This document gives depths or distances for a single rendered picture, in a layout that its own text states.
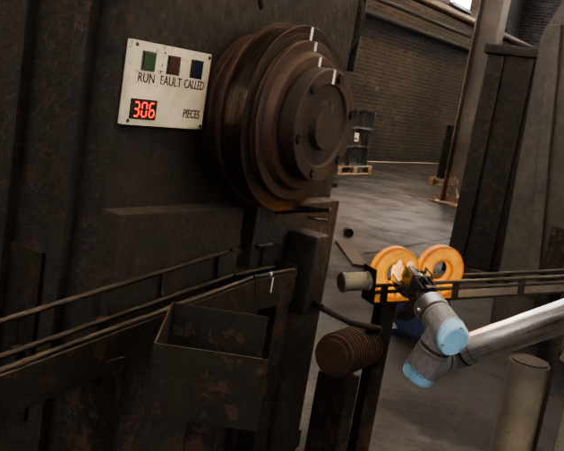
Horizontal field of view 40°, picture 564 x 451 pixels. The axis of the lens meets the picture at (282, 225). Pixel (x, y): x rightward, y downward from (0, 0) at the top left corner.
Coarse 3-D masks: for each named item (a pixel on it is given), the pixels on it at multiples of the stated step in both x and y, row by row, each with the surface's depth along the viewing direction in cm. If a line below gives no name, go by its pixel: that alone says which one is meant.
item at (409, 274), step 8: (408, 272) 223; (416, 272) 221; (424, 272) 224; (408, 280) 221; (416, 280) 220; (424, 280) 219; (400, 288) 224; (408, 288) 221; (416, 288) 220; (424, 288) 216; (432, 288) 216; (408, 296) 222; (416, 296) 216
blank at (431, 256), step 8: (432, 248) 238; (440, 248) 237; (448, 248) 238; (424, 256) 237; (432, 256) 237; (440, 256) 238; (448, 256) 239; (456, 256) 240; (424, 264) 236; (432, 264) 237; (448, 264) 241; (456, 264) 240; (448, 272) 242; (456, 272) 241; (432, 280) 239
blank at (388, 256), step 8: (392, 248) 232; (400, 248) 232; (376, 256) 232; (384, 256) 230; (392, 256) 231; (400, 256) 232; (408, 256) 233; (376, 264) 230; (384, 264) 231; (392, 264) 232; (416, 264) 235; (384, 272) 232; (376, 280) 231; (384, 280) 232; (376, 288) 232; (392, 288) 234; (392, 296) 235; (400, 296) 236
